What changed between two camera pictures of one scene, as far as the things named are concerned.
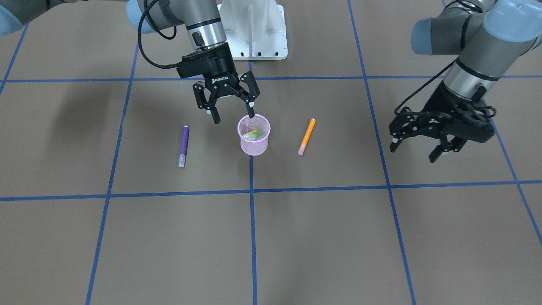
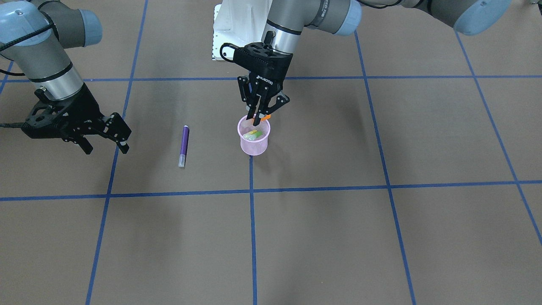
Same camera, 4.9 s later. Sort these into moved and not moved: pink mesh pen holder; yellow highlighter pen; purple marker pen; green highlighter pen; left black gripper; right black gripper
Moved: right black gripper; left black gripper
Not moved: yellow highlighter pen; purple marker pen; green highlighter pen; pink mesh pen holder
